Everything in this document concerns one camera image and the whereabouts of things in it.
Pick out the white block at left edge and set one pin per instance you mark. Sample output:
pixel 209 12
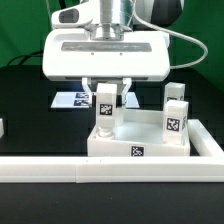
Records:
pixel 1 128

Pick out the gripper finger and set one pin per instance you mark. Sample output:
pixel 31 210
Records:
pixel 123 87
pixel 86 85

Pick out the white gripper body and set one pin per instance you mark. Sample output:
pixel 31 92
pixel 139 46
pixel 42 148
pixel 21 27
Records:
pixel 96 40

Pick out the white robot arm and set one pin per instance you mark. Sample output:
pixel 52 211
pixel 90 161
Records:
pixel 148 15

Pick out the marker plate with tags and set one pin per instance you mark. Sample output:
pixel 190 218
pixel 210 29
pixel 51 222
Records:
pixel 69 100

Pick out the white L-shaped obstacle fence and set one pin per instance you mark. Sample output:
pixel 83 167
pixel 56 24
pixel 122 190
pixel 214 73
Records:
pixel 206 166

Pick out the white square table top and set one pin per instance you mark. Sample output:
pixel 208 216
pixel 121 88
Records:
pixel 140 135

